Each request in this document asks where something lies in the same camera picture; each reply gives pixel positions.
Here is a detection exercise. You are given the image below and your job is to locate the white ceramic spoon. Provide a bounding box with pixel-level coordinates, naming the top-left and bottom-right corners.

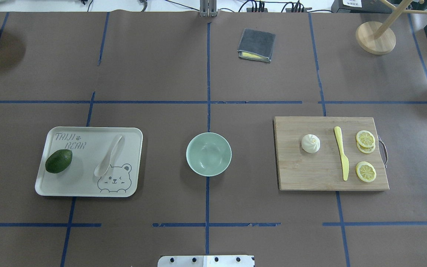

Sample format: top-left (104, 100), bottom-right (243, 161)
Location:
top-left (93, 135), bottom-right (124, 177)

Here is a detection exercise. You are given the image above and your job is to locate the mint green bowl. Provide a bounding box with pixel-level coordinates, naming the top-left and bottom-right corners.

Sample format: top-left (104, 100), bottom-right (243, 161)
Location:
top-left (185, 132), bottom-right (232, 177)

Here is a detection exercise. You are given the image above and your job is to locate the white steamed bun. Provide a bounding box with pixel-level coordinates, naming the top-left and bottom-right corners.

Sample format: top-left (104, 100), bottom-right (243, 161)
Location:
top-left (301, 134), bottom-right (321, 154)

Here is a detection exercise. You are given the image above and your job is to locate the bamboo cutting board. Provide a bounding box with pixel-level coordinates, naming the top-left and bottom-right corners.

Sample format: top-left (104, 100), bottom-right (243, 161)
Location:
top-left (274, 116), bottom-right (389, 191)

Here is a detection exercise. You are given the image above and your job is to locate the grey yellow folded cloth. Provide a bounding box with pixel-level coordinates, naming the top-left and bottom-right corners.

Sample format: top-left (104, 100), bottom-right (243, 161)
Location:
top-left (237, 29), bottom-right (276, 63)

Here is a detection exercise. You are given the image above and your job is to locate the cream bear tray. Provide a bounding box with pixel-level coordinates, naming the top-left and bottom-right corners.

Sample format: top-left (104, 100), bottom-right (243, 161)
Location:
top-left (34, 126), bottom-right (143, 197)

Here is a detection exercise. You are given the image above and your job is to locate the yellow plastic knife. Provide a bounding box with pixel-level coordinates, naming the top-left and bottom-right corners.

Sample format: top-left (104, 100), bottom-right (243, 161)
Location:
top-left (334, 126), bottom-right (350, 181)

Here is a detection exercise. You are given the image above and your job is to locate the lower lemon slice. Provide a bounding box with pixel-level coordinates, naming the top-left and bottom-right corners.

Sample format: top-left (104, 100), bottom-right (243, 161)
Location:
top-left (356, 142), bottom-right (376, 154)

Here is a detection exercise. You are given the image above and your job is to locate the single lemon slice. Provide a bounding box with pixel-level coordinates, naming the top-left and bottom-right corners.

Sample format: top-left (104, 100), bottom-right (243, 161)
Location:
top-left (355, 162), bottom-right (377, 182)

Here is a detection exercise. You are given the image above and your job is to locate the green avocado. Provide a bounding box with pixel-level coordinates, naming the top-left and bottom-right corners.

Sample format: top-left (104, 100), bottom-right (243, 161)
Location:
top-left (45, 149), bottom-right (73, 174)

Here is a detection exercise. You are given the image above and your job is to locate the wooden mug tree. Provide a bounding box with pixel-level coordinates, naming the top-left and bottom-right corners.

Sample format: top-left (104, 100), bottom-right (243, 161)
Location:
top-left (355, 0), bottom-right (427, 55)

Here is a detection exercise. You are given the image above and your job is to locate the aluminium frame post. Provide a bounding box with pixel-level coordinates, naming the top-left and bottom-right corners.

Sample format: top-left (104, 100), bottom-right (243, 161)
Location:
top-left (199, 0), bottom-right (218, 17)

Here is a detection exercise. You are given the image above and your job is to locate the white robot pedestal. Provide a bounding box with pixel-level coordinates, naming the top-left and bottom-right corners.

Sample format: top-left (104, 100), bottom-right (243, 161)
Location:
top-left (157, 255), bottom-right (255, 267)

